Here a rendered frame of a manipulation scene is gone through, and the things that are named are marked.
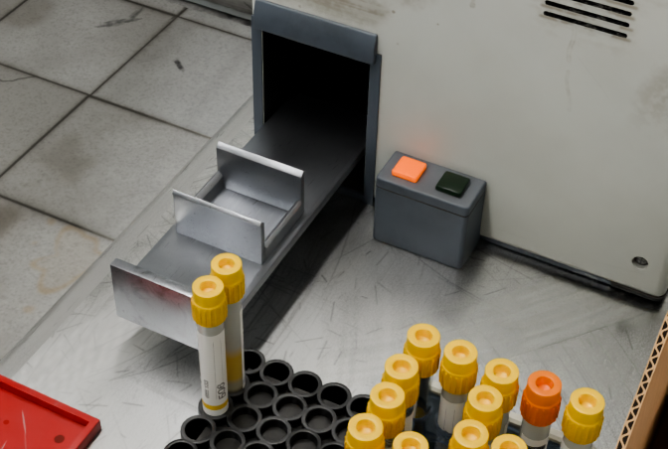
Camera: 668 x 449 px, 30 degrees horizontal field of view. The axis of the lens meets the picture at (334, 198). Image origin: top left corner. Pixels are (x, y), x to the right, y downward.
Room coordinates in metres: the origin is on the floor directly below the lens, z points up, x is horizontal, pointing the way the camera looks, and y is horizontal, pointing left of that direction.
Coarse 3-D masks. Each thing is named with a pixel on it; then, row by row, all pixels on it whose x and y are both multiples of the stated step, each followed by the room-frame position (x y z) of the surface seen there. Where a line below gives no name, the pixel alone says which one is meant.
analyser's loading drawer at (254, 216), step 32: (288, 128) 0.61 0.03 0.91; (320, 128) 0.61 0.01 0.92; (352, 128) 0.61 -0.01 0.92; (224, 160) 0.55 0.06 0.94; (256, 160) 0.55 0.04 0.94; (288, 160) 0.58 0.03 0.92; (320, 160) 0.58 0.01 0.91; (352, 160) 0.58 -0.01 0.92; (224, 192) 0.55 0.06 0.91; (256, 192) 0.54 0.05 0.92; (288, 192) 0.54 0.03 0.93; (320, 192) 0.55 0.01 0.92; (192, 224) 0.51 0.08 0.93; (224, 224) 0.50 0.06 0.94; (256, 224) 0.49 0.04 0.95; (288, 224) 0.52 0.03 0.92; (160, 256) 0.49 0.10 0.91; (192, 256) 0.50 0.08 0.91; (256, 256) 0.49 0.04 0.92; (128, 288) 0.46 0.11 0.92; (160, 288) 0.45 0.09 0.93; (256, 288) 0.48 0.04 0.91; (128, 320) 0.46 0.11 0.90; (160, 320) 0.45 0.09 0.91; (192, 320) 0.45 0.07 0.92
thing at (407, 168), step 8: (400, 160) 0.57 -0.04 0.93; (408, 160) 0.57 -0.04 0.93; (416, 160) 0.57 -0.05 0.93; (400, 168) 0.56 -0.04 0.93; (408, 168) 0.56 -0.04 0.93; (416, 168) 0.56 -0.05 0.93; (424, 168) 0.56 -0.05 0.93; (400, 176) 0.56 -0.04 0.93; (408, 176) 0.55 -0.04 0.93; (416, 176) 0.55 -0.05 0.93
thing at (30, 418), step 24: (0, 384) 0.43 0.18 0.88; (0, 408) 0.42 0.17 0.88; (24, 408) 0.42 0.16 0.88; (48, 408) 0.42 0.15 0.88; (72, 408) 0.41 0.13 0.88; (0, 432) 0.40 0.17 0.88; (24, 432) 0.40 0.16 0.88; (48, 432) 0.40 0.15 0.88; (72, 432) 0.40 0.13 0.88; (96, 432) 0.40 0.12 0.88
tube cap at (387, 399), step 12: (384, 384) 0.34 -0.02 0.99; (396, 384) 0.34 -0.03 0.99; (372, 396) 0.34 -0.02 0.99; (384, 396) 0.34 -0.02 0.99; (396, 396) 0.34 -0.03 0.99; (372, 408) 0.33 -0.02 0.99; (384, 408) 0.33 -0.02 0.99; (396, 408) 0.33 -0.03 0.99; (384, 420) 0.33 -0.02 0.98; (396, 420) 0.33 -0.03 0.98; (384, 432) 0.33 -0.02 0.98; (396, 432) 0.33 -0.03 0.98
